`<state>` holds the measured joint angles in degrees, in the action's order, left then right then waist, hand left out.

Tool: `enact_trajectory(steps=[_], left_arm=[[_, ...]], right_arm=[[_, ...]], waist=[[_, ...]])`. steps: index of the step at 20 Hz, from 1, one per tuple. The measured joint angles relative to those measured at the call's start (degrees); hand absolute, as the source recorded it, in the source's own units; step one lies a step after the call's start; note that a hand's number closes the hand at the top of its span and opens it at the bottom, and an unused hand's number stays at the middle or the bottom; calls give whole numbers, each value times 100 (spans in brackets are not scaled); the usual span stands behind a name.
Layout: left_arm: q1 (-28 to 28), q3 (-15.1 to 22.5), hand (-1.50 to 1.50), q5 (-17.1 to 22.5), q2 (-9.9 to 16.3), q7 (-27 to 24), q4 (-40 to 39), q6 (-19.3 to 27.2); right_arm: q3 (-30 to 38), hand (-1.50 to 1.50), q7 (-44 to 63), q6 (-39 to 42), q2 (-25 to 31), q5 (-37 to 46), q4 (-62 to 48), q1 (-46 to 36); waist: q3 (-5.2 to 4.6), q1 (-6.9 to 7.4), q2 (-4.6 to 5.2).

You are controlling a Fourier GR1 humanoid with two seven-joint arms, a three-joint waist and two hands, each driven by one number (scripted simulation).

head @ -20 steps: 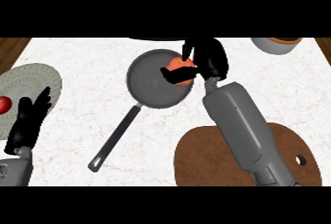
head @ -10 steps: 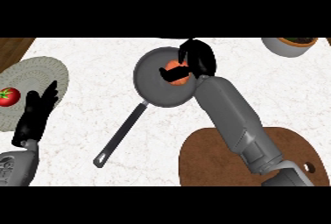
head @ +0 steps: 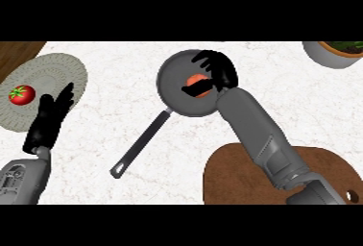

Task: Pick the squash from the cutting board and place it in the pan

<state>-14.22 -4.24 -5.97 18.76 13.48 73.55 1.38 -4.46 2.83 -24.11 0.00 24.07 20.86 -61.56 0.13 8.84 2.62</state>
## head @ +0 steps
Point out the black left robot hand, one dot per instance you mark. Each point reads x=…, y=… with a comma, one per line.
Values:
x=48, y=123

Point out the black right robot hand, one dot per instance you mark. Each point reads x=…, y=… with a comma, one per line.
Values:
x=222, y=72

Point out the orange squash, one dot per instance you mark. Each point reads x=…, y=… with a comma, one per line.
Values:
x=199, y=80

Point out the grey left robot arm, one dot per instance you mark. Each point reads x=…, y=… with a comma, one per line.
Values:
x=22, y=179

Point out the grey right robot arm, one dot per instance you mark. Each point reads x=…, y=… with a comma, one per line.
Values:
x=268, y=141

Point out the grey frying pan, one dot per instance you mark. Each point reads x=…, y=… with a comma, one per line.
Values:
x=182, y=96

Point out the brown wooden cutting board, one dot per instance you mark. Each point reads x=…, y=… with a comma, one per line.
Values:
x=241, y=179

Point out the red tomato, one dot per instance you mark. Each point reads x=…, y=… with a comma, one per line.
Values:
x=23, y=95

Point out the round grey woven placemat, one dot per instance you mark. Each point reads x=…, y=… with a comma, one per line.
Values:
x=44, y=86

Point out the brown wooden surface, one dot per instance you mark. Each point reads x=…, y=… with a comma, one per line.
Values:
x=14, y=56

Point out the grey plant pot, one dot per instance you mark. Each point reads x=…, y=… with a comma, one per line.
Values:
x=334, y=53

